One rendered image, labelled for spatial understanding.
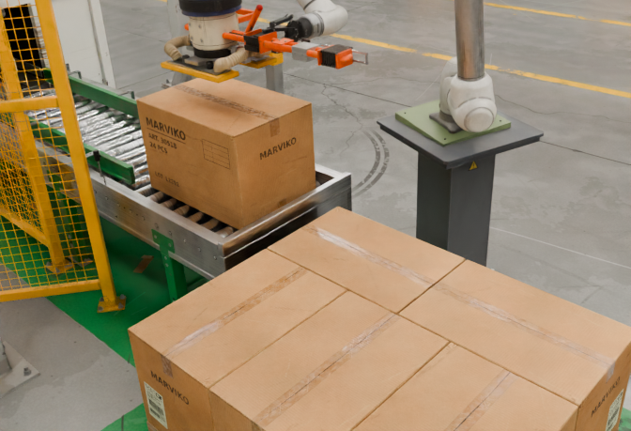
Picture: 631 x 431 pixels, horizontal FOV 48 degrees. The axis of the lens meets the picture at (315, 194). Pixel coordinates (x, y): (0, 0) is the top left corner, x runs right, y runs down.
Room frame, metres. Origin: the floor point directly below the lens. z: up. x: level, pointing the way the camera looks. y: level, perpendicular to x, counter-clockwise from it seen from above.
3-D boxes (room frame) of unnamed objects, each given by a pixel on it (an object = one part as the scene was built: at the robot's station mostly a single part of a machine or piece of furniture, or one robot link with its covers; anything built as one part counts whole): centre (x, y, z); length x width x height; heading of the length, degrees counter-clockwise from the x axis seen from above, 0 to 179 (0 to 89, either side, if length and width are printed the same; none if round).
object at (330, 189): (2.39, 0.10, 0.58); 0.70 x 0.03 x 0.06; 135
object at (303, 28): (2.53, 0.04, 1.24); 0.09 x 0.07 x 0.08; 136
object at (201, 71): (2.54, 0.41, 1.13); 0.34 x 0.10 x 0.05; 46
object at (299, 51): (2.28, 0.01, 1.24); 0.07 x 0.07 x 0.04; 46
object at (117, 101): (3.65, 1.00, 0.60); 1.60 x 0.10 x 0.09; 45
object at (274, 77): (3.14, 0.16, 0.50); 0.07 x 0.07 x 1.00; 45
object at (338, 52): (2.18, -0.08, 1.25); 0.08 x 0.07 x 0.05; 46
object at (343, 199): (2.38, 0.10, 0.47); 0.70 x 0.03 x 0.15; 135
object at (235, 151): (2.64, 0.35, 0.75); 0.60 x 0.40 x 0.40; 46
